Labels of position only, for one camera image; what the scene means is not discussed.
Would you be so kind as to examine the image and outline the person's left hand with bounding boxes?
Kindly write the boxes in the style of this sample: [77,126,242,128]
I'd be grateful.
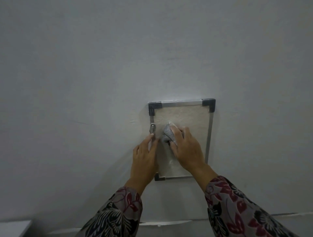
[130,133,160,181]

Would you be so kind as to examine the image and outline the person's right hand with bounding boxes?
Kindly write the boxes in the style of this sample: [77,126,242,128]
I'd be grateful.
[168,124,211,178]

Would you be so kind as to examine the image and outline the grey cleaning cloth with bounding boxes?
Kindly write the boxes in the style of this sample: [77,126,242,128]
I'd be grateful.
[160,122,183,147]

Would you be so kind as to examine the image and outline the metal framed board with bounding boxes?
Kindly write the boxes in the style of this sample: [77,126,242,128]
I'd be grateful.
[148,98,216,182]

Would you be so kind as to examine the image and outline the person's right forearm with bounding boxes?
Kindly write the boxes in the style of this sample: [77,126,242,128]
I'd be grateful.
[192,166,303,237]

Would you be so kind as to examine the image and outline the person's left forearm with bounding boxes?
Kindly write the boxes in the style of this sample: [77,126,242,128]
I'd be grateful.
[78,177,153,237]

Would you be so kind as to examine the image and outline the white furniture top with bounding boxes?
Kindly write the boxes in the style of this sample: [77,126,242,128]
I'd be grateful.
[0,220,32,237]

